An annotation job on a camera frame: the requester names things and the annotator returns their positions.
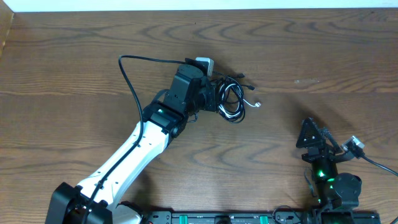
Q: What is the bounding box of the white USB cable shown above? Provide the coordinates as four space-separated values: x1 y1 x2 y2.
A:
242 98 262 108

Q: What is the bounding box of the black USB cable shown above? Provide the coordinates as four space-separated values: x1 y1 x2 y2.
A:
213 70 256 124

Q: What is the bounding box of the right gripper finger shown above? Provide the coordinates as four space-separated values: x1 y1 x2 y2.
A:
296 118 325 148
321 127 342 153

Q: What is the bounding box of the left camera cable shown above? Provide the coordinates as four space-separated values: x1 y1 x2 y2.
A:
80 55 197 224

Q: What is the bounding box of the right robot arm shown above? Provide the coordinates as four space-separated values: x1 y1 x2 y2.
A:
296 118 364 223

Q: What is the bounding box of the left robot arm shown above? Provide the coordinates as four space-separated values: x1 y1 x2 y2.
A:
45 58 216 223

